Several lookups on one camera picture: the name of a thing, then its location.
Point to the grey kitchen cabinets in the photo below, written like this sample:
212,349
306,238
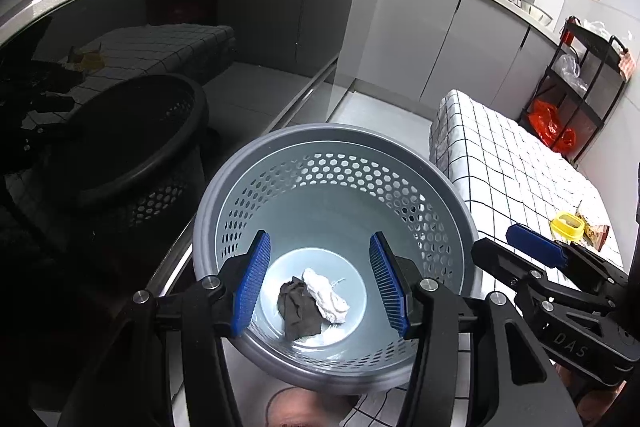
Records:
425,32

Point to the dark crumpled cloth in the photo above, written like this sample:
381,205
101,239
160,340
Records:
300,312

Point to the white plastic bag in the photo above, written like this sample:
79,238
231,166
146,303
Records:
596,29

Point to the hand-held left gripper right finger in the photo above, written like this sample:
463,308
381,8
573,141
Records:
387,287

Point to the red plastic bag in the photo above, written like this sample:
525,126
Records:
547,122

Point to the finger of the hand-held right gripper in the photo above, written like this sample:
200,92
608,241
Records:
535,247
500,262

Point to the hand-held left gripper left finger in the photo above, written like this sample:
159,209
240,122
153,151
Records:
252,282

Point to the red checked cloth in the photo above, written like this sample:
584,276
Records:
627,65

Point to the grey perforated waste basket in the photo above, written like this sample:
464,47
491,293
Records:
325,207

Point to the clear plastic bag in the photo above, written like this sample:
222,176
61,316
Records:
570,69

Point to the red snack wrapper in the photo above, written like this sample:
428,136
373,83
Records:
596,234

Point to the black metal shelf rack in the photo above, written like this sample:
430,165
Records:
602,52

